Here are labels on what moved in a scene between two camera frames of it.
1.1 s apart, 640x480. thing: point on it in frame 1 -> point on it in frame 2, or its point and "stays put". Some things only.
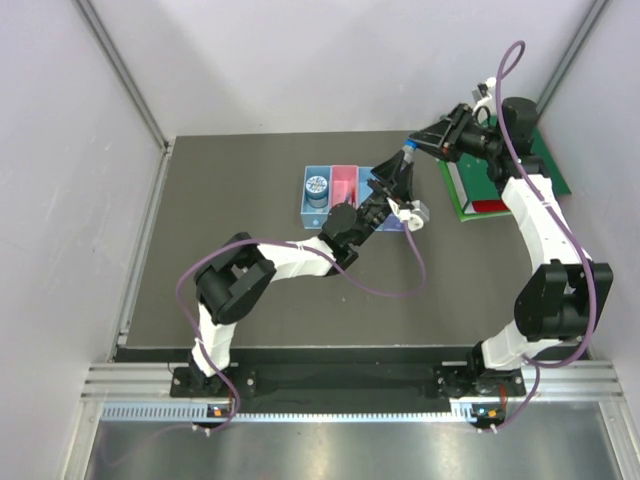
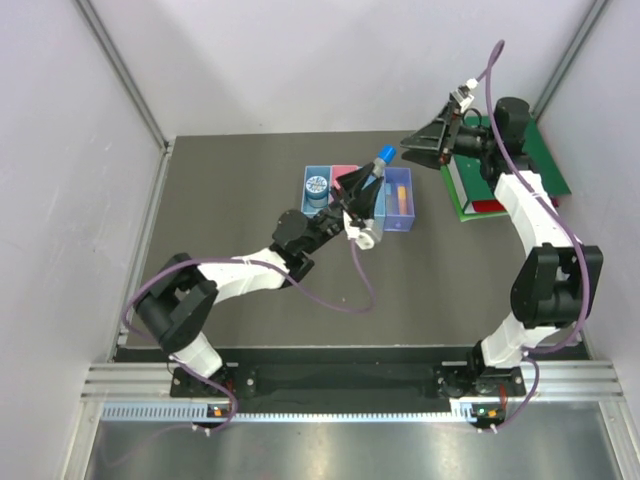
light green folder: [463, 216] stays put
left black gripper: [390, 173] -> [363, 202]
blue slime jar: [316, 189] stays put
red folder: [489, 206] stays put
